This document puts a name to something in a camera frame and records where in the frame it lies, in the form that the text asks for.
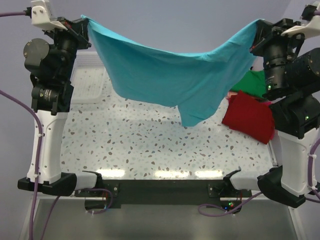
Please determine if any white plastic basket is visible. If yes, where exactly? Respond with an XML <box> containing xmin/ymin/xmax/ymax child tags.
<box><xmin>71</xmin><ymin>51</ymin><xmax>107</xmax><ymax>104</ymax></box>

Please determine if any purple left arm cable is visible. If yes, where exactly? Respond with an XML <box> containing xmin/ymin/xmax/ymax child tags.
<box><xmin>0</xmin><ymin>9</ymin><xmax>111</xmax><ymax>240</ymax></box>

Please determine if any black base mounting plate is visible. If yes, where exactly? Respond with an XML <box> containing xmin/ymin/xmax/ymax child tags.
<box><xmin>74</xmin><ymin>179</ymin><xmax>252</xmax><ymax>210</ymax></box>

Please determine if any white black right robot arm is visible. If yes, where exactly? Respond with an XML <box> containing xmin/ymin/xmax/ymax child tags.
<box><xmin>222</xmin><ymin>17</ymin><xmax>320</xmax><ymax>208</ymax></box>

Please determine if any pink folded t shirt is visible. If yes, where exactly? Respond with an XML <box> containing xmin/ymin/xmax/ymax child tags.
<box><xmin>225</xmin><ymin>91</ymin><xmax>238</xmax><ymax>100</ymax></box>

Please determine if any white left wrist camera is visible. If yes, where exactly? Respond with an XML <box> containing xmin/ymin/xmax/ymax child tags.
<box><xmin>30</xmin><ymin>0</ymin><xmax>67</xmax><ymax>31</ymax></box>

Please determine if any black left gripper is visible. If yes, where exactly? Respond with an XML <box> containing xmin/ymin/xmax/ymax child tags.
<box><xmin>43</xmin><ymin>15</ymin><xmax>92</xmax><ymax>82</ymax></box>

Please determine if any red folded t shirt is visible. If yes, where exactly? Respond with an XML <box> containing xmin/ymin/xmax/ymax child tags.
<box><xmin>222</xmin><ymin>91</ymin><xmax>270</xmax><ymax>145</ymax></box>

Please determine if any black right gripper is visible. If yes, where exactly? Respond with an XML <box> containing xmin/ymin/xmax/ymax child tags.
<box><xmin>249</xmin><ymin>17</ymin><xmax>312</xmax><ymax>96</ymax></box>

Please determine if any turquoise t shirt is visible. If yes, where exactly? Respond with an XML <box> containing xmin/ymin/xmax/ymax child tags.
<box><xmin>88</xmin><ymin>18</ymin><xmax>258</xmax><ymax>127</ymax></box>

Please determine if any green folded t shirt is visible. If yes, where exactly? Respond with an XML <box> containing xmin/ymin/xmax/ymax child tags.
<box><xmin>230</xmin><ymin>70</ymin><xmax>267</xmax><ymax>98</ymax></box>

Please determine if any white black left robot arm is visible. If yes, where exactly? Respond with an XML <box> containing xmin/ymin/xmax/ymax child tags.
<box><xmin>17</xmin><ymin>17</ymin><xmax>104</xmax><ymax>197</ymax></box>

